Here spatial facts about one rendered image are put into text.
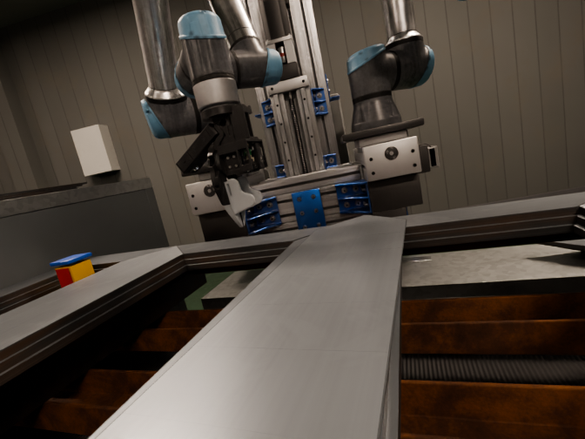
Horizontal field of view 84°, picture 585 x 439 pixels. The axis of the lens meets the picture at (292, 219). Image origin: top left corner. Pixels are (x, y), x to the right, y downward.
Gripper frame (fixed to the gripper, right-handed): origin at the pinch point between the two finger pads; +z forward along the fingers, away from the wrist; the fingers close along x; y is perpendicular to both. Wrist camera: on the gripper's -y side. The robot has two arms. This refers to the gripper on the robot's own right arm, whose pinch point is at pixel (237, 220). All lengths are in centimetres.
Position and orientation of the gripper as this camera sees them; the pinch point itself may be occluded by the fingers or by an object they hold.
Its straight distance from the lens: 62.4
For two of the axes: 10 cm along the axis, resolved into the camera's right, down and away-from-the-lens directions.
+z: 2.1, 9.6, 1.6
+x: 3.0, -2.2, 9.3
